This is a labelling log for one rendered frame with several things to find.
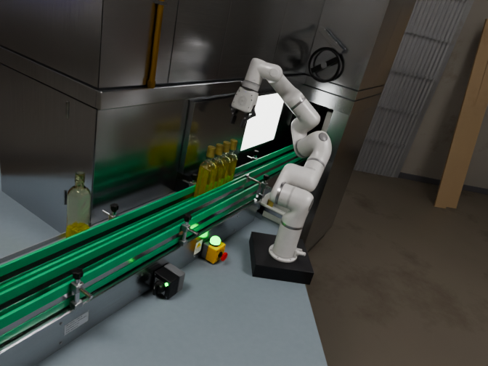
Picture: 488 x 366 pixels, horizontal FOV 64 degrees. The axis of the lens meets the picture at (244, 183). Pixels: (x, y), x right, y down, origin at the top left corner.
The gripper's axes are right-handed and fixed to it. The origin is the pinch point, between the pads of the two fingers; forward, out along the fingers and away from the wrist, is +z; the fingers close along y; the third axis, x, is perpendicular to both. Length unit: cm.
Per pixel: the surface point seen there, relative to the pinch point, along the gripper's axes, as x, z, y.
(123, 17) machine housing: -65, -21, -14
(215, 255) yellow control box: -21, 52, 23
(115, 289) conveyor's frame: -67, 58, 17
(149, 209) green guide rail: -38, 42, -2
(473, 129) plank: 387, -71, 89
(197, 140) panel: -8.3, 14.2, -11.7
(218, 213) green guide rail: -13.7, 38.1, 13.8
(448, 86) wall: 400, -114, 42
